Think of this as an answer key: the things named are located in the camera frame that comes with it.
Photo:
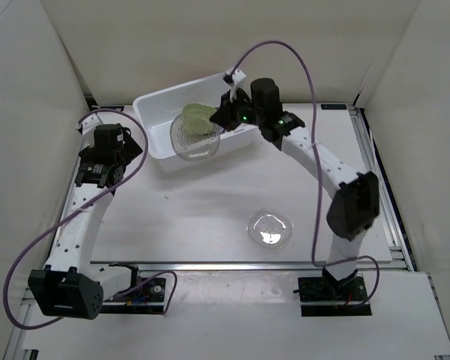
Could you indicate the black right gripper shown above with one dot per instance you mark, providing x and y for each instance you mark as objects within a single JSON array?
[{"x": 225, "y": 116}]

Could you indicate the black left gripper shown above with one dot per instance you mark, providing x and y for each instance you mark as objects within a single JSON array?
[{"x": 130, "y": 148}]

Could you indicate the clear plate with dots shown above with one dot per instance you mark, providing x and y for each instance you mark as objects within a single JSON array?
[{"x": 194, "y": 139}]

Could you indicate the clear textured plate front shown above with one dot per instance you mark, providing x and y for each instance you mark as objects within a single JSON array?
[{"x": 269, "y": 229}]

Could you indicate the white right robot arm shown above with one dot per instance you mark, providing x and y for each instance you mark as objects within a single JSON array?
[{"x": 354, "y": 195}]

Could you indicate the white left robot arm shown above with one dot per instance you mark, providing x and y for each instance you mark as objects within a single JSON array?
[{"x": 69, "y": 285}]

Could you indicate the white plastic bin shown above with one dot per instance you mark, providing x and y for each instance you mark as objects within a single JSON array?
[{"x": 157, "y": 110}]

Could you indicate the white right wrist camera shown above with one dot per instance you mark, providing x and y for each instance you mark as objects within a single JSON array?
[{"x": 233, "y": 78}]

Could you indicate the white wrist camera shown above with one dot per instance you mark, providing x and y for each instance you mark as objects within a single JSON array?
[
  {"x": 233, "y": 78},
  {"x": 89, "y": 123}
]

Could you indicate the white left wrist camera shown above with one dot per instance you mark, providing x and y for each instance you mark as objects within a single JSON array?
[{"x": 89, "y": 123}]

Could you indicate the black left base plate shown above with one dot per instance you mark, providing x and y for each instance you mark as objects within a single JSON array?
[{"x": 149, "y": 300}]

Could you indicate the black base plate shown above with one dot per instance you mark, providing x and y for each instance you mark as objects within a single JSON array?
[
  {"x": 317, "y": 300},
  {"x": 149, "y": 300}
]

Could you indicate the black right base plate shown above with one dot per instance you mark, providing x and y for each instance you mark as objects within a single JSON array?
[{"x": 317, "y": 300}]

